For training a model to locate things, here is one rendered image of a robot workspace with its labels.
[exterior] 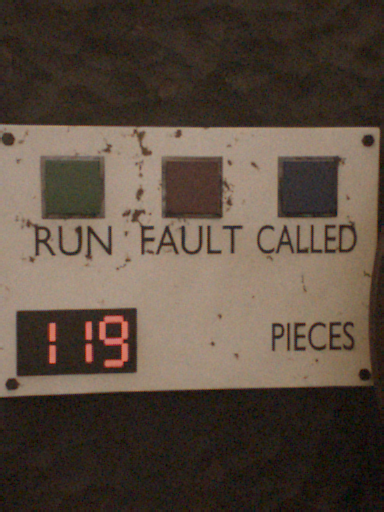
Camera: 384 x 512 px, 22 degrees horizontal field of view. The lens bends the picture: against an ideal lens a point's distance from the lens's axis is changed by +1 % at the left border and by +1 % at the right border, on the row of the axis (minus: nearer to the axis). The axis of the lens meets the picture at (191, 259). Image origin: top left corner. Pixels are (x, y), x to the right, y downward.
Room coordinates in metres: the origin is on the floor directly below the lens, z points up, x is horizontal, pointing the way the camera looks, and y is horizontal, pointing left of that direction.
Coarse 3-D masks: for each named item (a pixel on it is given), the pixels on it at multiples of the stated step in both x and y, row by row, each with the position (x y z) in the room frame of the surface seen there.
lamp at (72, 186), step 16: (48, 160) 0.65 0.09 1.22; (64, 160) 0.65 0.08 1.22; (80, 160) 0.66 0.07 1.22; (96, 160) 0.66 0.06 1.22; (48, 176) 0.65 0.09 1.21; (64, 176) 0.65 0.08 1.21; (80, 176) 0.65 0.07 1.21; (96, 176) 0.66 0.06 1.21; (48, 192) 0.65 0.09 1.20; (64, 192) 0.65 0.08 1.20; (80, 192) 0.65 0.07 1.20; (96, 192) 0.66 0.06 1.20; (48, 208) 0.65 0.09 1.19; (64, 208) 0.65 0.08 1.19; (80, 208) 0.65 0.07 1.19; (96, 208) 0.66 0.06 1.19
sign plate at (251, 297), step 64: (0, 128) 0.65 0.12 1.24; (64, 128) 0.66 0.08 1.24; (128, 128) 0.66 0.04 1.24; (192, 128) 0.67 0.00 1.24; (256, 128) 0.68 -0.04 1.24; (320, 128) 0.68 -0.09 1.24; (0, 192) 0.65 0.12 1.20; (128, 192) 0.66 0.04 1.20; (256, 192) 0.68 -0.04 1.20; (0, 256) 0.65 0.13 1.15; (64, 256) 0.66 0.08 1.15; (128, 256) 0.66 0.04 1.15; (192, 256) 0.67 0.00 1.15; (256, 256) 0.68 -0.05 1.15; (320, 256) 0.68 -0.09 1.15; (0, 320) 0.65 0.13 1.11; (64, 320) 0.66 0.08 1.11; (128, 320) 0.66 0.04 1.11; (192, 320) 0.67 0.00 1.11; (256, 320) 0.68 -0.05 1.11; (320, 320) 0.68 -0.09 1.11; (0, 384) 0.65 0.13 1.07; (64, 384) 0.66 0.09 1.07; (128, 384) 0.66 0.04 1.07; (192, 384) 0.67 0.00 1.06; (256, 384) 0.68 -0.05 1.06; (320, 384) 0.68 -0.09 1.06
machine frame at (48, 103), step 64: (0, 0) 0.67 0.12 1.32; (64, 0) 0.68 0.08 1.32; (128, 0) 0.68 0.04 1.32; (192, 0) 0.69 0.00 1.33; (256, 0) 0.70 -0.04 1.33; (320, 0) 0.70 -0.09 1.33; (0, 64) 0.67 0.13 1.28; (64, 64) 0.68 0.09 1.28; (128, 64) 0.68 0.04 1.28; (192, 64) 0.69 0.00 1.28; (256, 64) 0.70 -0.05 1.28; (320, 64) 0.70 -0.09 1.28; (0, 448) 0.67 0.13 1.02; (64, 448) 0.68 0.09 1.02; (128, 448) 0.68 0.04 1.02; (192, 448) 0.69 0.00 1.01; (256, 448) 0.70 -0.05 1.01; (320, 448) 0.70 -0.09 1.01
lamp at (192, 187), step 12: (168, 168) 0.66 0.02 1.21; (180, 168) 0.66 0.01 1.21; (192, 168) 0.66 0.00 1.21; (204, 168) 0.67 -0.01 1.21; (216, 168) 0.67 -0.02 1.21; (168, 180) 0.66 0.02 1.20; (180, 180) 0.66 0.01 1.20; (192, 180) 0.66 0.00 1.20; (204, 180) 0.67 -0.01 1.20; (216, 180) 0.67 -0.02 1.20; (168, 192) 0.66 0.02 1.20; (180, 192) 0.66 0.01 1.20; (192, 192) 0.66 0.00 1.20; (204, 192) 0.67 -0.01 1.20; (216, 192) 0.67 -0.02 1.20; (168, 204) 0.66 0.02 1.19; (180, 204) 0.66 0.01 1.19; (192, 204) 0.66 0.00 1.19; (204, 204) 0.67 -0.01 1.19; (216, 204) 0.67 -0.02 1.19
